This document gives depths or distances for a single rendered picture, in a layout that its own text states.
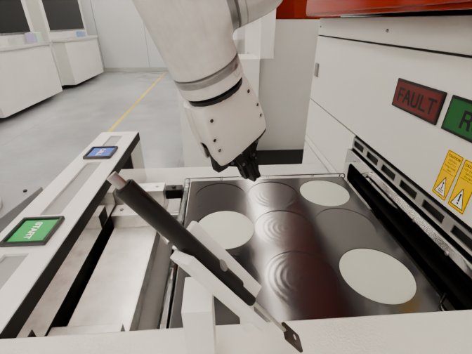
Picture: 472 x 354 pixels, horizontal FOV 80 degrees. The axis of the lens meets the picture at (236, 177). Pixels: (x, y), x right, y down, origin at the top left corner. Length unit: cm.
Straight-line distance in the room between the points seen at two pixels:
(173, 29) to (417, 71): 40
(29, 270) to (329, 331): 33
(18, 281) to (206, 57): 32
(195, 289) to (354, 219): 39
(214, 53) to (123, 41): 831
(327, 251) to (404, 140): 24
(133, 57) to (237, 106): 825
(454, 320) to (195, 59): 36
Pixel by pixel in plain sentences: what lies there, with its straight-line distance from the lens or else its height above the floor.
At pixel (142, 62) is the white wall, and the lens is 857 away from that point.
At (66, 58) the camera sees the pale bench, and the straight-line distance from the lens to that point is 673.
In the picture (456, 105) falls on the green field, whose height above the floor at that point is 111.
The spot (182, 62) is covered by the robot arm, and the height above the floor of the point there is 117.
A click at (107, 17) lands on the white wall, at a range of 870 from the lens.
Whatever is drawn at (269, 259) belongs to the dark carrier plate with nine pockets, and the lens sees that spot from 44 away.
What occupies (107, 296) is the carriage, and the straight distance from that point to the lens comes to 46.
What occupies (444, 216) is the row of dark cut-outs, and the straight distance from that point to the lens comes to 52.
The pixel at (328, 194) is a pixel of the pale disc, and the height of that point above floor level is 90.
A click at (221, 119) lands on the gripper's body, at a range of 37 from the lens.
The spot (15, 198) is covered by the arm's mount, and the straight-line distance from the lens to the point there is 78.
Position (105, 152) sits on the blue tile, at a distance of 67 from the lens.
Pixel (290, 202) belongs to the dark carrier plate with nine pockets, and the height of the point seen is 90.
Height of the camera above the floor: 121
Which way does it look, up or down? 29 degrees down
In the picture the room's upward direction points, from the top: straight up
